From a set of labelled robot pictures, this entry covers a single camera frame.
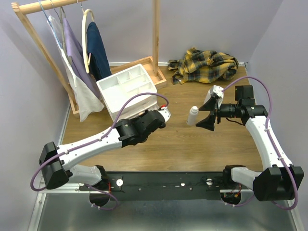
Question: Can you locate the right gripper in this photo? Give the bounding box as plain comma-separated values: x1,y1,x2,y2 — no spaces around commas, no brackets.
196,95,241,131

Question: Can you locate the tall white bottle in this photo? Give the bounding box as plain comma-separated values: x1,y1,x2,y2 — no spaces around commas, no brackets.
204,94,211,104

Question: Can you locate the short white bottle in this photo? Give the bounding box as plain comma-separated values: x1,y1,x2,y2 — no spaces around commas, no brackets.
186,106,199,126

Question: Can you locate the white drawer organizer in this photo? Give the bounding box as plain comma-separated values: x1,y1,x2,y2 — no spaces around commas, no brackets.
96,64,158,121

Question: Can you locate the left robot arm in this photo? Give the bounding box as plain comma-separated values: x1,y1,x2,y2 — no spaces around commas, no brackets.
39,108,171,190

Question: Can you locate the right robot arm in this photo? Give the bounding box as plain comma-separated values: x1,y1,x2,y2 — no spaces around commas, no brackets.
196,85,304,201

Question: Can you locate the yellow plaid shirt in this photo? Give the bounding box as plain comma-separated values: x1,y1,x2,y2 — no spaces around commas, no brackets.
167,47,239,84

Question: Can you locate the navy blue hanging garment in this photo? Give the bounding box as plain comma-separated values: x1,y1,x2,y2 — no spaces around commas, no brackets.
86,22,112,81

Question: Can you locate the white hanging garment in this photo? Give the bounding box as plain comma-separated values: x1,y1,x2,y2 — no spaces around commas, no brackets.
48,15,104,122

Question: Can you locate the cream wooden hanger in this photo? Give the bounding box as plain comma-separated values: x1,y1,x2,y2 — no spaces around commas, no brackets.
81,9,94,74

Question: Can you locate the lavender hanging garment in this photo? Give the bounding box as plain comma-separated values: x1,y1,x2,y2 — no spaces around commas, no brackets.
63,18,101,99

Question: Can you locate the wooden clothes rack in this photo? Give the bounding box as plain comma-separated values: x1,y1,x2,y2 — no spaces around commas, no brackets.
11,0,167,115

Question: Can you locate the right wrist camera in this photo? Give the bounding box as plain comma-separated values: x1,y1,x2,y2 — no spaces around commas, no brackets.
208,85,224,105

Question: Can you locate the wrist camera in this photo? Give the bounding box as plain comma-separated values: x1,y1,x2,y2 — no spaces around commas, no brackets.
158,104,171,122
208,85,224,105

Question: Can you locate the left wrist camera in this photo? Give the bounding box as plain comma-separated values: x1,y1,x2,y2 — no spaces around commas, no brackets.
158,104,171,122

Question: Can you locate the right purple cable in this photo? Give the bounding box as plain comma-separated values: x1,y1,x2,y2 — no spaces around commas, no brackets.
222,77,299,211

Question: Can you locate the purple cable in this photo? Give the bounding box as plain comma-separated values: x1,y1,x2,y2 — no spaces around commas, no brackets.
222,77,299,211
30,93,169,192

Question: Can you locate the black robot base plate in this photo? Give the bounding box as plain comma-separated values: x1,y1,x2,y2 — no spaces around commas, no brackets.
79,171,246,202

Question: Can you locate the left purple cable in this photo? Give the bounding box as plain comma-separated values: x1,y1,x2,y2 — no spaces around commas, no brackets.
30,93,169,192

